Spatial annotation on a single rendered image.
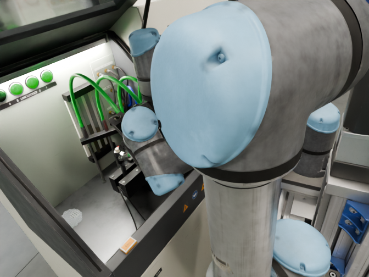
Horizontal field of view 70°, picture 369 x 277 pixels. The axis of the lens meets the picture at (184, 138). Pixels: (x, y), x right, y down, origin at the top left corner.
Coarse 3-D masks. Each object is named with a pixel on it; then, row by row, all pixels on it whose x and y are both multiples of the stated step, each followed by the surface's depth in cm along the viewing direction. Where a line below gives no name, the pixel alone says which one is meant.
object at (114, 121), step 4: (120, 112) 78; (116, 116) 76; (120, 116) 77; (112, 120) 76; (116, 120) 75; (120, 120) 76; (112, 124) 76; (116, 124) 75; (120, 124) 75; (116, 128) 74; (120, 128) 74; (120, 132) 73
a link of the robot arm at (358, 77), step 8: (344, 0) 27; (352, 0) 21; (360, 0) 22; (352, 8) 27; (360, 8) 21; (368, 8) 22; (360, 16) 21; (368, 16) 21; (360, 24) 21; (368, 24) 21; (368, 32) 21; (368, 40) 21; (368, 48) 22; (368, 56) 22; (360, 64) 22; (368, 64) 23; (360, 72) 23
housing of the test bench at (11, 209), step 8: (56, 48) 106; (0, 192) 110; (0, 200) 129; (8, 200) 108; (8, 208) 126; (16, 216) 123; (24, 224) 122; (32, 240) 142; (40, 248) 140; (48, 256) 136; (56, 272) 164
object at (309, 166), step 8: (304, 152) 89; (312, 152) 87; (320, 152) 86; (328, 152) 87; (304, 160) 90; (312, 160) 88; (320, 160) 88; (296, 168) 92; (304, 168) 90; (312, 168) 89; (320, 168) 89; (312, 176) 90; (320, 176) 90
